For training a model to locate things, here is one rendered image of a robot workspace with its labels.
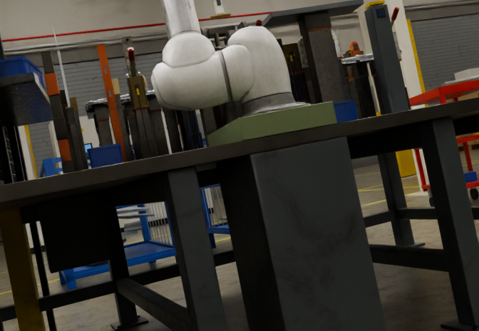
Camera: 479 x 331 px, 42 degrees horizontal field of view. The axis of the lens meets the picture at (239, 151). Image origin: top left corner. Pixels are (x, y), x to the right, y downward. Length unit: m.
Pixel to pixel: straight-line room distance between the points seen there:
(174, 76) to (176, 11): 0.22
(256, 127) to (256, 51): 0.25
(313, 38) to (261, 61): 0.61
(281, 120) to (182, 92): 0.30
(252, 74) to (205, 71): 0.13
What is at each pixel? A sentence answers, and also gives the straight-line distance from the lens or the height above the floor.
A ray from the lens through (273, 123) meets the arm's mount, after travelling 1.68.
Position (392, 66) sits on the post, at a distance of 2.46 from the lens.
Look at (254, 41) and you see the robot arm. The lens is 1.80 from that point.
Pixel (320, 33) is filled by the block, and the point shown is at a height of 1.07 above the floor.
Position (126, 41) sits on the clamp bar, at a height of 1.19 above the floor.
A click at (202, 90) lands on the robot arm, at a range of 1.77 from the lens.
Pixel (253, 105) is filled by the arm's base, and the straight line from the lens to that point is 1.78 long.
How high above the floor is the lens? 0.62
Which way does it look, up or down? 2 degrees up
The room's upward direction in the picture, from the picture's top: 11 degrees counter-clockwise
